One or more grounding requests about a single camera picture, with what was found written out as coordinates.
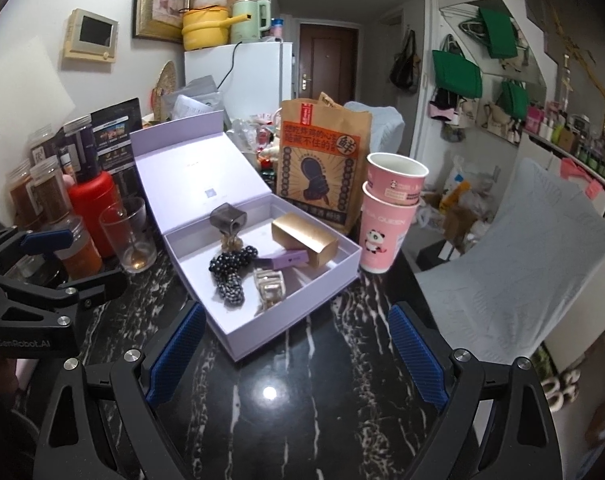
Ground purple gift box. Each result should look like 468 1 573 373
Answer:
130 110 362 362

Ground small purple box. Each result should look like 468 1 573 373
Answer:
255 250 311 273

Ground red bottle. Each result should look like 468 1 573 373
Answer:
66 170 126 258

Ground brown door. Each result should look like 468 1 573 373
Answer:
298 22 358 103

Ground black polka dot scrunchie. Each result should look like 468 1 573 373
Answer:
208 245 260 281

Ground black printed stand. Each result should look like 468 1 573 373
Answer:
57 97 143 176

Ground dark handbag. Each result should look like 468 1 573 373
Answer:
389 30 422 95

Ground person's left hand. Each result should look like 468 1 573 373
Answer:
0 360 23 411

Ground light green kettle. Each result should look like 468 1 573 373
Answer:
231 0 272 45

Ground light blue covered chair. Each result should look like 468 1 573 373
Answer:
415 157 605 365
343 101 404 161

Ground cardboard box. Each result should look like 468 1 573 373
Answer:
443 205 478 246

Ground yellow pot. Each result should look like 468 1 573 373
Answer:
181 6 253 52

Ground row of bottles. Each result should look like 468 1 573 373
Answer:
525 102 605 181

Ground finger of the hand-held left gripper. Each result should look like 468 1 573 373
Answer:
0 267 129 328
0 227 73 281

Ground brown paper bag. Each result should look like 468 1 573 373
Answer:
275 91 373 235

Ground black power cable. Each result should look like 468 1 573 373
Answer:
217 42 240 91

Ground brown spice jar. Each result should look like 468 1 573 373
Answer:
30 155 76 223

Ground green tote bag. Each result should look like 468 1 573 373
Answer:
477 7 519 59
431 49 483 100

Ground woven straw fan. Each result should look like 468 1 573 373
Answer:
150 60 179 120

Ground clear drinking glass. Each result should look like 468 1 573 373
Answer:
99 196 158 274

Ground dark purple bottle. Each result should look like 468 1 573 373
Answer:
62 115 103 186

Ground white fridge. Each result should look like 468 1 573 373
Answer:
183 41 294 123

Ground beige wall panel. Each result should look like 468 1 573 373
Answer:
62 8 119 64

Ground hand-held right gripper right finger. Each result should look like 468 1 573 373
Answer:
389 303 563 480

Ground beige hair claw clip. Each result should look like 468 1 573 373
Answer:
252 267 288 317

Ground beige slippers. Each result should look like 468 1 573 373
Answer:
540 367 583 411

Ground pink panda paper cup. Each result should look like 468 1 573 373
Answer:
359 181 422 274

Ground gold rectangular box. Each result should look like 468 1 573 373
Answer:
271 212 340 267

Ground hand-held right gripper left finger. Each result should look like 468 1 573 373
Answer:
32 301 206 480

